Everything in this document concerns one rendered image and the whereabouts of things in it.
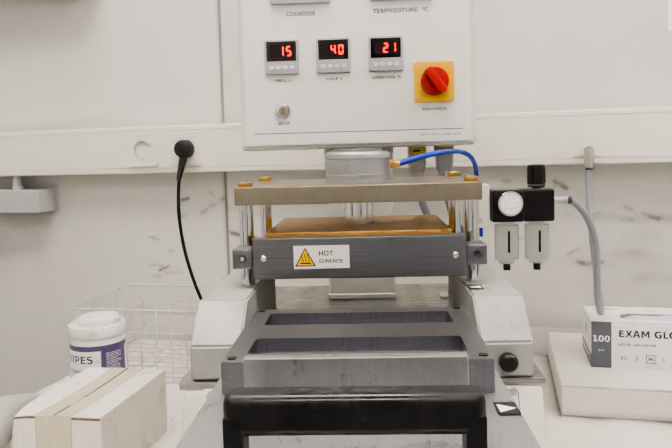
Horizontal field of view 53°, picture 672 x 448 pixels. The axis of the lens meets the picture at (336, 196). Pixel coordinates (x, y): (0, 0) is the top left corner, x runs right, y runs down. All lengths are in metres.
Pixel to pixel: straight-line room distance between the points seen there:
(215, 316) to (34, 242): 1.06
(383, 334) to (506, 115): 0.79
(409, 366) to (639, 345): 0.75
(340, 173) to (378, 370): 0.37
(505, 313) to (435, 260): 0.10
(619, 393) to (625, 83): 0.57
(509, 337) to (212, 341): 0.28
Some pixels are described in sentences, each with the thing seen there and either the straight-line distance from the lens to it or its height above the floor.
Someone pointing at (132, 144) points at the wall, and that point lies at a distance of 1.49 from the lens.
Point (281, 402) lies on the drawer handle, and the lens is 0.40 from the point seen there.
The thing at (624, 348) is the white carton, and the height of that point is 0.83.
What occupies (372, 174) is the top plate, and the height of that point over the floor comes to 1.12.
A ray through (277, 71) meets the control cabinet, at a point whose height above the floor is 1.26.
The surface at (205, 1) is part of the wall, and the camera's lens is 1.51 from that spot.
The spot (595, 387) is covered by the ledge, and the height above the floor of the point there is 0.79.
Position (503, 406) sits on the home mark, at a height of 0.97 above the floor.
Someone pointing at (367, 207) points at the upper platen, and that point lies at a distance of 0.82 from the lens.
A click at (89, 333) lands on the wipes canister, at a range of 1.12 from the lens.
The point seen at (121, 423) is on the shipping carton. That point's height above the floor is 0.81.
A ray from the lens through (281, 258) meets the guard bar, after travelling 0.74.
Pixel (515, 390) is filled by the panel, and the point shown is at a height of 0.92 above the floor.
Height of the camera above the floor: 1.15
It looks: 4 degrees down
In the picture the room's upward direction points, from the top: 2 degrees counter-clockwise
